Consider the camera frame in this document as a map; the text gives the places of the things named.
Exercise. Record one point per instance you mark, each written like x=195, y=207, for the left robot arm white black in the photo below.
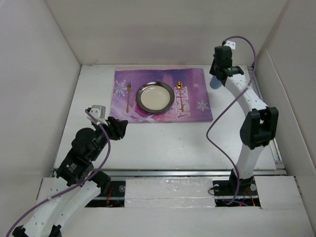
x=76, y=182

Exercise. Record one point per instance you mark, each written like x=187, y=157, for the gold spoon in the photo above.
x=179, y=86

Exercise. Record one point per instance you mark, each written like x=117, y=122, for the blue plastic cup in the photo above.
x=215, y=83

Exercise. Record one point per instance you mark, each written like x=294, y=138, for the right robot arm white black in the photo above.
x=257, y=130

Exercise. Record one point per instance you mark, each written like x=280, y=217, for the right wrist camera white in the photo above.
x=230, y=44

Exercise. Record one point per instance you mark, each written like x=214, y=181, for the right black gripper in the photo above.
x=212, y=71

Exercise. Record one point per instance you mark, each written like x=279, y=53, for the purple printed cloth placemat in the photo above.
x=194, y=94

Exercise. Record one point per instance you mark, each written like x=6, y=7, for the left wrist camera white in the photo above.
x=96, y=114

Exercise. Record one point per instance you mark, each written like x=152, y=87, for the gold fork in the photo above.
x=128, y=95

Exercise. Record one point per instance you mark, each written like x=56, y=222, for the white foam block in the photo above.
x=168, y=193

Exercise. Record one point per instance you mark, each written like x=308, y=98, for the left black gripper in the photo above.
x=117, y=127

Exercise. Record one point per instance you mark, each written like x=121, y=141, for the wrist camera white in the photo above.
x=96, y=114
x=230, y=44

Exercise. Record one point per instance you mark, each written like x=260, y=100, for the metal rimmed cream plate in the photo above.
x=155, y=97

